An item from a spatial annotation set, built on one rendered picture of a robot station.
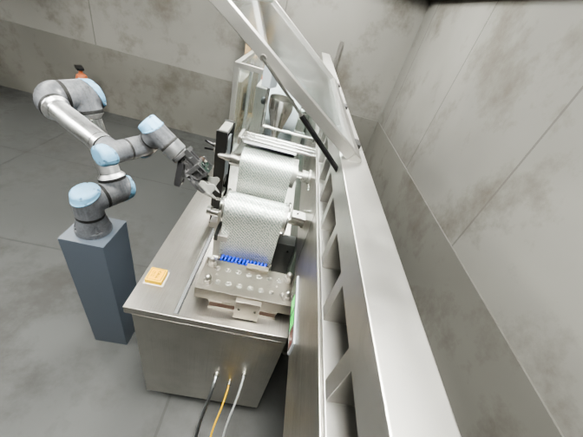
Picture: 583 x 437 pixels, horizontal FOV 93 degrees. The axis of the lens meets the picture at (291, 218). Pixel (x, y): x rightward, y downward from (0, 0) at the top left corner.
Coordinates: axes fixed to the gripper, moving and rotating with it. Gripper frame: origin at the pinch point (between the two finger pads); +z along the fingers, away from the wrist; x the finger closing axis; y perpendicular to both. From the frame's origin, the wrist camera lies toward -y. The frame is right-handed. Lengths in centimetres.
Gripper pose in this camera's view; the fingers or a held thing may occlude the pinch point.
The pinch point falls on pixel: (213, 194)
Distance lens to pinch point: 117.9
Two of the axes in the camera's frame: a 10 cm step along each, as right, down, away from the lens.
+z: 5.9, 6.7, 4.6
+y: 8.0, -4.4, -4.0
